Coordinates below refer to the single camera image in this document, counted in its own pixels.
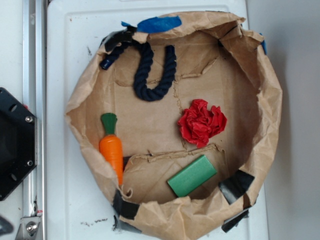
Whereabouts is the dark blue rope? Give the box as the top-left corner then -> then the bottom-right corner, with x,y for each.
99,41 -> 177,102

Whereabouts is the brown paper bag container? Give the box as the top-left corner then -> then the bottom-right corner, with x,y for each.
65,11 -> 283,240

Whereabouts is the crumpled red paper ball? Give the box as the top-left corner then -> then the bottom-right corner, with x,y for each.
177,99 -> 227,149

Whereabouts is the orange toy carrot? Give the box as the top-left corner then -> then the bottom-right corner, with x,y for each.
99,112 -> 124,186

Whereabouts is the green rectangular block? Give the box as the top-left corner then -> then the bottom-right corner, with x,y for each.
167,155 -> 217,198

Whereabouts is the black tape piece top left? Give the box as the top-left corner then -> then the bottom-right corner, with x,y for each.
100,26 -> 137,52

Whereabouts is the black tape piece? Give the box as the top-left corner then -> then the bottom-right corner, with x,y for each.
100,26 -> 137,52
112,189 -> 140,220
221,209 -> 249,233
218,170 -> 255,205

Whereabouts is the black tape piece bottom left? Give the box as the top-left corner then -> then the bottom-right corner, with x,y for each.
112,189 -> 140,220

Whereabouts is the blue tape strip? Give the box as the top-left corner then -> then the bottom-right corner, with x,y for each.
136,15 -> 182,34

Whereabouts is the black tape piece bottom right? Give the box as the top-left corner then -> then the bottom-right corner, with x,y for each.
221,209 -> 249,233

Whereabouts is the blue tape piece right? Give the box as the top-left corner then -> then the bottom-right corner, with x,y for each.
260,38 -> 268,55

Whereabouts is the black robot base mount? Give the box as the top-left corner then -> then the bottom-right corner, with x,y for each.
0,87 -> 36,201

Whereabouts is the aluminium extrusion rail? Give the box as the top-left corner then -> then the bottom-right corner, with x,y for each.
22,0 -> 49,240

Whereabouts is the metal corner bracket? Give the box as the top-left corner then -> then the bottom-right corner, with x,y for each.
15,216 -> 41,240

